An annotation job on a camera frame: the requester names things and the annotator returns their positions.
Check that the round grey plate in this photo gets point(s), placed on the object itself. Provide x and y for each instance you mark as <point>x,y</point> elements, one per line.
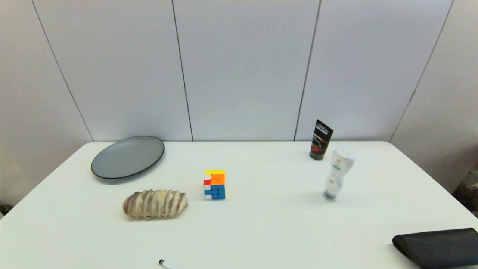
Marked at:
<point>127,157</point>

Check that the brown background clutter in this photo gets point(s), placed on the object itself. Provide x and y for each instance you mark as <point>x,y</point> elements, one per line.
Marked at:
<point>468,190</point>

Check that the long brown striped bread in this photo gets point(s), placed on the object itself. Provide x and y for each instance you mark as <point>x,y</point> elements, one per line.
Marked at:
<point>155,204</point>

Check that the white squeeze bottle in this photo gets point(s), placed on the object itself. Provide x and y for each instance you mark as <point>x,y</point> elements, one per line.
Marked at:
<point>338,170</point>

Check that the black flat pouch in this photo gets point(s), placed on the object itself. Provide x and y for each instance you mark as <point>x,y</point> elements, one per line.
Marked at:
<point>440,246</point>

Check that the dark background object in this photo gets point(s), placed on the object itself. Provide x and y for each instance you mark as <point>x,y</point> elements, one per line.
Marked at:
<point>4,209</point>

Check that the black cosmetic tube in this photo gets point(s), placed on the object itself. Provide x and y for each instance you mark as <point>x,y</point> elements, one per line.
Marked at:
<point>320,142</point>

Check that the colourful puzzle cube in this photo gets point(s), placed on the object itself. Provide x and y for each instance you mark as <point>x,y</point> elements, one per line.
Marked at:
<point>214,185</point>

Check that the white marker with black tip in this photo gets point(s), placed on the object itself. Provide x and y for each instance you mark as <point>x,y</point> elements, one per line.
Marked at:
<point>165,265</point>

